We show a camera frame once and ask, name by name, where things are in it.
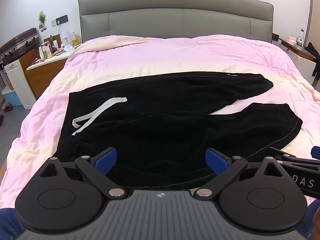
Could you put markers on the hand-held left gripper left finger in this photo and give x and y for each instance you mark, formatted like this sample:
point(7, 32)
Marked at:
point(108, 158)

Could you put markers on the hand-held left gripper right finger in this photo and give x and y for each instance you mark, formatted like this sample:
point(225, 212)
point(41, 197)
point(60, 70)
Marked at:
point(216, 160)

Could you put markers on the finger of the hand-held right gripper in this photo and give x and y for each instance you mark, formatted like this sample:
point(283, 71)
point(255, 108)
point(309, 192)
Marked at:
point(316, 152)
point(282, 153)

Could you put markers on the person's right leg blue jeans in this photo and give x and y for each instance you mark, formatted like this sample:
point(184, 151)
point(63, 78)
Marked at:
point(308, 217)

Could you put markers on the person's leg blue jeans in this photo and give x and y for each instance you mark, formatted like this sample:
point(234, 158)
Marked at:
point(8, 223)
point(308, 217)

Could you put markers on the black hanging item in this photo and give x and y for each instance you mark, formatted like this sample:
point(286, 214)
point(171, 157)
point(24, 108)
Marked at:
point(315, 60)

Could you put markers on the dark nightstand with white front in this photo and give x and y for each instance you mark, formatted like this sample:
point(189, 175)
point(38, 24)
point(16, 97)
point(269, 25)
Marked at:
point(298, 53)

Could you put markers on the wooden nightstand with white top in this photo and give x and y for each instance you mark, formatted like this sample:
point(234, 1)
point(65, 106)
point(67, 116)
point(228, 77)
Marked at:
point(45, 77)

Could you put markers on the dark red slipper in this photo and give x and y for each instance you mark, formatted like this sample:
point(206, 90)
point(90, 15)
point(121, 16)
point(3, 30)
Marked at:
point(7, 108)

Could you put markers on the small pink soft item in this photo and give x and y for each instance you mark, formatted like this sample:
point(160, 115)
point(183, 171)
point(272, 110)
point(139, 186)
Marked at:
point(291, 40)

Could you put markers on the light blue bin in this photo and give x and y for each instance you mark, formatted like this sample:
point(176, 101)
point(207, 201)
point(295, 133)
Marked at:
point(12, 97)

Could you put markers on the clear plastic water bottle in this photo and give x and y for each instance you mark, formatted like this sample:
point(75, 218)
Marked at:
point(300, 39)

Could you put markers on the pink duvet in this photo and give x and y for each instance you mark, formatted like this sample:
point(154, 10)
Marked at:
point(175, 52)

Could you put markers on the white slatted cabinet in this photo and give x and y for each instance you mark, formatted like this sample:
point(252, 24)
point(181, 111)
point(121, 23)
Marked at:
point(16, 85)

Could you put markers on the person's left leg blue jeans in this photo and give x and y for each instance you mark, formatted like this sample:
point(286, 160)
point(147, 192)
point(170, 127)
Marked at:
point(8, 223)

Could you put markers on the yellow pump bottle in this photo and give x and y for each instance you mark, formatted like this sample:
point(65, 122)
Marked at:
point(75, 38)

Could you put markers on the cluster of cosmetic bottles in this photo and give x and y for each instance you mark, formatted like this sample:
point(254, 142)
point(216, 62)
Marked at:
point(46, 50)

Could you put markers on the small white table lamp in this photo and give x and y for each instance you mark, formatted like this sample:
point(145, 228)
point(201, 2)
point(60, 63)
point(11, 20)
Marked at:
point(65, 36)

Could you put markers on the dark brown suitcase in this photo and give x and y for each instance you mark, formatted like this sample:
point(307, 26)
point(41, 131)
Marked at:
point(17, 42)

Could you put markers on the small green potted plant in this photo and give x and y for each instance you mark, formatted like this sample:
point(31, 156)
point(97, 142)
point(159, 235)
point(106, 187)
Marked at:
point(42, 20)

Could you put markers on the grey padded bed headboard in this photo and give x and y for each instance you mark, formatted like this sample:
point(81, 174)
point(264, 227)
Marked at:
point(175, 12)

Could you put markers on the dark wall socket panel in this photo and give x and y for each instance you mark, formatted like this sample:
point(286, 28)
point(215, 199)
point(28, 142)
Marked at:
point(61, 20)

